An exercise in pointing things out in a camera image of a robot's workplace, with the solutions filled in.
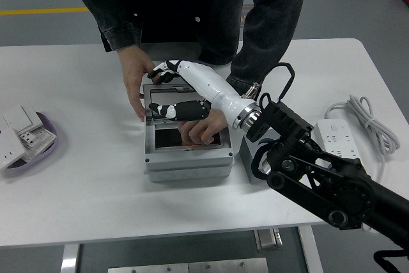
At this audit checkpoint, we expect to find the person's right hand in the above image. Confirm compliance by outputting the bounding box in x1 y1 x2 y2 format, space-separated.
118 44 155 123

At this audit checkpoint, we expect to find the person's left hand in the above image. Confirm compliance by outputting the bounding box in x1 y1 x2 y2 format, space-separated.
178 109 228 144

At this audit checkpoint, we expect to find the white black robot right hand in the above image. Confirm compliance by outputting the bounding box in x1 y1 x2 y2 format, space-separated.
146 59 249 127

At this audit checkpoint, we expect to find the grey box with clear lid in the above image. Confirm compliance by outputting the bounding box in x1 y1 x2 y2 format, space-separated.
140 83 236 183

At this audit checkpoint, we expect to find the grey cube with round hole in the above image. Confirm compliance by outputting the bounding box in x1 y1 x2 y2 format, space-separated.
238 125 275 186

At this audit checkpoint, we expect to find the person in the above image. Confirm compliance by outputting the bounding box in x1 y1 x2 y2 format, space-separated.
66 0 308 95

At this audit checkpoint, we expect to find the white dotted panel piece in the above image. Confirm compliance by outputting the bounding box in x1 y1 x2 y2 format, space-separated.
31 127 56 146

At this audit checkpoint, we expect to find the purple tray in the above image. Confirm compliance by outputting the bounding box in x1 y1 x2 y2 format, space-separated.
0 111 59 178

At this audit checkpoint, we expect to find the small white socket module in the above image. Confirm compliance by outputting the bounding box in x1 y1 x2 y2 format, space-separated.
17 129 38 149

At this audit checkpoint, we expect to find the white table leg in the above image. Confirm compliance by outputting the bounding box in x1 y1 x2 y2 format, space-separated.
297 224 324 273
60 243 80 273

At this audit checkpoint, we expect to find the white double switch plate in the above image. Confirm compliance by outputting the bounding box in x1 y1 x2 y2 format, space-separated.
1 105 44 133

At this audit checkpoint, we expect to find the grey metal table bracket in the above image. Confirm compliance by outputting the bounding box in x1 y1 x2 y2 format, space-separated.
254 228 284 251

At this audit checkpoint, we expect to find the metal base plate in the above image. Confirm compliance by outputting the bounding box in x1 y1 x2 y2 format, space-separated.
107 257 269 273

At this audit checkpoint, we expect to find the white power cord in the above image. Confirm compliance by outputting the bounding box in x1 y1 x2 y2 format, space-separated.
324 94 401 187

